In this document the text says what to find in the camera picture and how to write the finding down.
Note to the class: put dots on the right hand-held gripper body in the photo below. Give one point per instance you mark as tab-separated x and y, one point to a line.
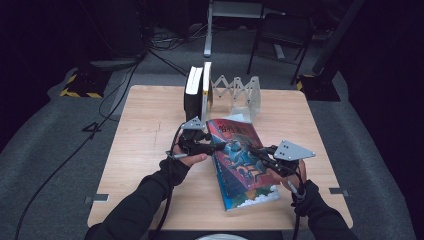
290	155

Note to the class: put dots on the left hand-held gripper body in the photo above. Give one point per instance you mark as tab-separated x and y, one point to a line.
190	143

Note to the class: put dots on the red and blue illustrated book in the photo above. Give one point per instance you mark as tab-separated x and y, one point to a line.
240	160

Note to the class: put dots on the black hardcover book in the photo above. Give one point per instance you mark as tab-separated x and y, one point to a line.
192	106

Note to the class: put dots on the thick blue book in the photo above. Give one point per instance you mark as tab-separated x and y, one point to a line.
253	201

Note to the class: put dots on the clear expandable book rack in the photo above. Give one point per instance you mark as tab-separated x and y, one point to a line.
250	103

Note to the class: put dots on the yellow book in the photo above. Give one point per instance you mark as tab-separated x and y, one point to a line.
206	83

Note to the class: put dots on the person's left hand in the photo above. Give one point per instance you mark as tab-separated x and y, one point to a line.
190	160

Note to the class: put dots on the person's right hand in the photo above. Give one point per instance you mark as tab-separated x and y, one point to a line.
296	180

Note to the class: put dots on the white rounded object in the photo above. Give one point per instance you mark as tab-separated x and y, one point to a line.
221	237

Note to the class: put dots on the black chair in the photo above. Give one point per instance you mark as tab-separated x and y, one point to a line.
283	36

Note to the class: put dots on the black yellow striped stand base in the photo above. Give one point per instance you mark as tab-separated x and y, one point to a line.
85	85

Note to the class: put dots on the black equipment cabinet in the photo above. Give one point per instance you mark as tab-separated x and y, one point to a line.
116	30

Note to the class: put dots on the grey table bracket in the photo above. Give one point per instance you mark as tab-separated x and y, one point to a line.
98	198
338	192

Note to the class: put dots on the white desk frame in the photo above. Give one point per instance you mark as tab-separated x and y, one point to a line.
208	33

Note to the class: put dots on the grey flat base plate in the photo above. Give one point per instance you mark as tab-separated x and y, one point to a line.
113	63

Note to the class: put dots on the grey slanted metal post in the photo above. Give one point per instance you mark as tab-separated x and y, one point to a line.
336	36

